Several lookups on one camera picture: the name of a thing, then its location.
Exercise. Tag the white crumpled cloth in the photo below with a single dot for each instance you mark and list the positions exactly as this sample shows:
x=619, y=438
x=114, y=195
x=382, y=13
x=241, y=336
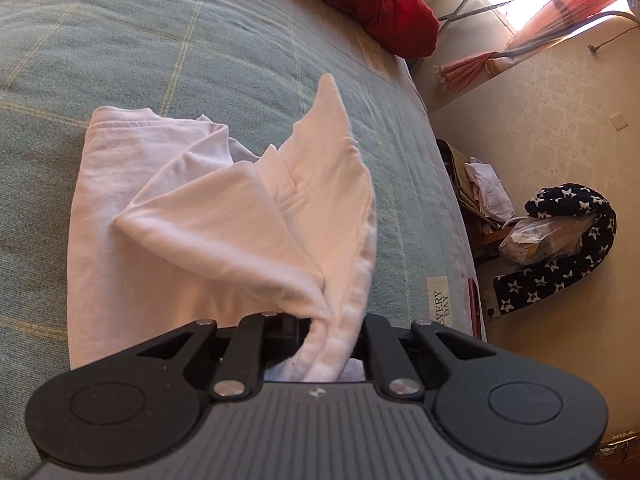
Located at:
x=487, y=185

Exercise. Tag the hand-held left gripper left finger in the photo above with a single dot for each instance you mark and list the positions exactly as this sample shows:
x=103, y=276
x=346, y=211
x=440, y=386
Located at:
x=285, y=335

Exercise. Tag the white wall switch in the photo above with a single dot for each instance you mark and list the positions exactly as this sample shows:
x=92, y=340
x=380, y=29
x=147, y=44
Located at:
x=621, y=121

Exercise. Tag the white printed t-shirt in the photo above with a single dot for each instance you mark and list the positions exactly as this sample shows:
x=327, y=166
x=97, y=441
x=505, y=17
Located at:
x=175, y=235

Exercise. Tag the wooden stool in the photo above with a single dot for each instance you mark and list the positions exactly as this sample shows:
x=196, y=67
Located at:
x=487, y=252

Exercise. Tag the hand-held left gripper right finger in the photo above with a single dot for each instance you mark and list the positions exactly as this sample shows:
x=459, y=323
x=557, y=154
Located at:
x=372, y=345

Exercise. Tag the pink fringed curtain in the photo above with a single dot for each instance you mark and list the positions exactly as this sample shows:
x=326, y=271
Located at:
x=550, y=15

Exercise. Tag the grey curved pole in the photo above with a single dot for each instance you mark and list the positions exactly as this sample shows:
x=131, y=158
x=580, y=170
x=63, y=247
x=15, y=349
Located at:
x=575, y=25

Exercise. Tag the black star-print cloth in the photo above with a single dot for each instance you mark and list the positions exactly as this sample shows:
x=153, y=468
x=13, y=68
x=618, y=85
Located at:
x=575, y=200

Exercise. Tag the clear plastic bag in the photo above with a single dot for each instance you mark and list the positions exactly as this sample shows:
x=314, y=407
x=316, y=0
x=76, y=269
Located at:
x=540, y=237

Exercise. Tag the red duvet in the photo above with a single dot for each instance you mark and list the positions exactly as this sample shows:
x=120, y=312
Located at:
x=380, y=5

